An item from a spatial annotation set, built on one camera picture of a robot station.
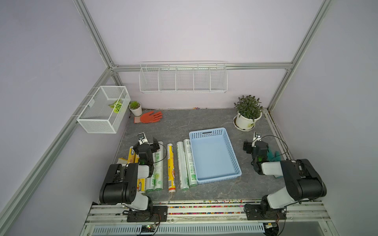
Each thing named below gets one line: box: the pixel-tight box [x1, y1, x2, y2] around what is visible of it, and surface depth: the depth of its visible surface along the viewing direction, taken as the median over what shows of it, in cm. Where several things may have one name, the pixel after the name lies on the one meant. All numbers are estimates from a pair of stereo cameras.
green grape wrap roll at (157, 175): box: [150, 141, 164, 192], surface depth 84 cm
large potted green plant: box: [232, 94, 264, 132], surface depth 101 cm
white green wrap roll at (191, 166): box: [183, 138, 198, 187], surface depth 87 cm
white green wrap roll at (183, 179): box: [176, 141, 189, 191], surface depth 86 cm
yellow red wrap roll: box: [166, 143, 177, 194], surface depth 86 cm
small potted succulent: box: [128, 100, 143, 117], surface depth 114 cm
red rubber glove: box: [133, 111, 163, 124], surface depth 118 cm
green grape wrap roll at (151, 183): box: [145, 149, 158, 191], surface depth 82 cm
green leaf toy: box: [108, 98, 123, 114], surface depth 84 cm
